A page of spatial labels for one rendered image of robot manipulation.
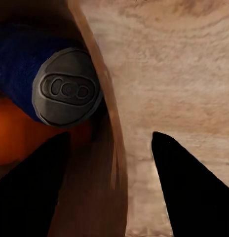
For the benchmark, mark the can of soda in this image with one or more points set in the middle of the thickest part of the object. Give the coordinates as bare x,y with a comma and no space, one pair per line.
20,135
51,77

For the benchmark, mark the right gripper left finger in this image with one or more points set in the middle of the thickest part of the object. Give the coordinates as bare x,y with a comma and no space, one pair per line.
29,192

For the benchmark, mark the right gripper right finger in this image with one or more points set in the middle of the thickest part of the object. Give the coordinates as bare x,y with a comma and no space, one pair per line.
197,201

